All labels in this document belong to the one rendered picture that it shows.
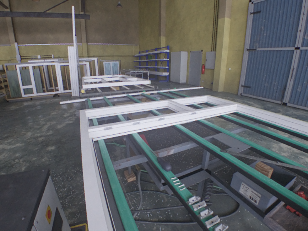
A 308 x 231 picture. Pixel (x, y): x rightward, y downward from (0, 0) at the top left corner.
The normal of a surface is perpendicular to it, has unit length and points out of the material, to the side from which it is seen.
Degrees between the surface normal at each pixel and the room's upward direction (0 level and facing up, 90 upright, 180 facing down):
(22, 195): 0
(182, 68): 90
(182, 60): 90
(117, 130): 90
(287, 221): 0
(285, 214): 0
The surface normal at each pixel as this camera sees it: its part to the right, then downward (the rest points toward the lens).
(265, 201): -0.90, 0.15
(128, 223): 0.00, -0.95
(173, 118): 0.44, 0.29
